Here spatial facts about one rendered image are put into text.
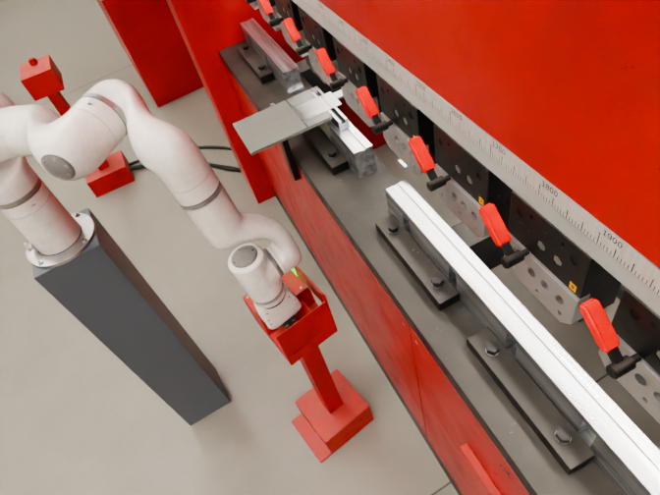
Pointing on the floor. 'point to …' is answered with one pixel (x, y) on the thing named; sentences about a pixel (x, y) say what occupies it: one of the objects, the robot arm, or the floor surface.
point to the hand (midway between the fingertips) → (291, 324)
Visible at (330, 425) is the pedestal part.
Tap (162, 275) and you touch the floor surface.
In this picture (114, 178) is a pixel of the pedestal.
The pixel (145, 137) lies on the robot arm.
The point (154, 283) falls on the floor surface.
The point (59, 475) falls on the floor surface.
